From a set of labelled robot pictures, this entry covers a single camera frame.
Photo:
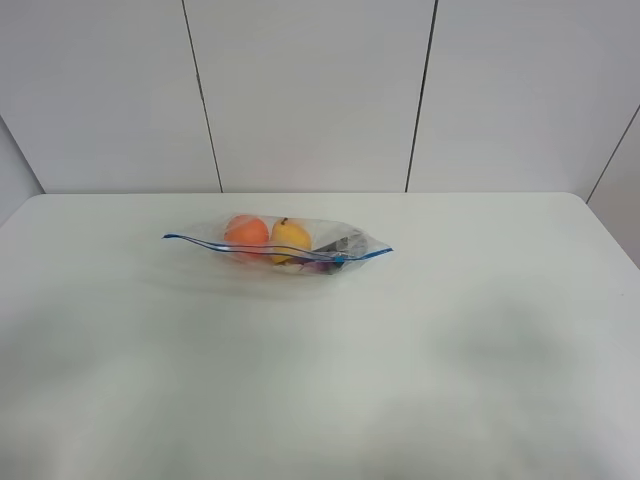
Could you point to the yellow pear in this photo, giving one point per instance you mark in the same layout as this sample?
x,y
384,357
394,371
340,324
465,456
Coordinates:
x,y
289,240

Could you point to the dark purple item in bag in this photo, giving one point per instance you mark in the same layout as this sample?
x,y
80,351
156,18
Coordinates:
x,y
353,245

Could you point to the clear zip bag blue seal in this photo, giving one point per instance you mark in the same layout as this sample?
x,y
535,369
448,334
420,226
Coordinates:
x,y
210,237

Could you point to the orange fruit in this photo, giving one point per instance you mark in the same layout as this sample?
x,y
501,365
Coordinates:
x,y
247,234

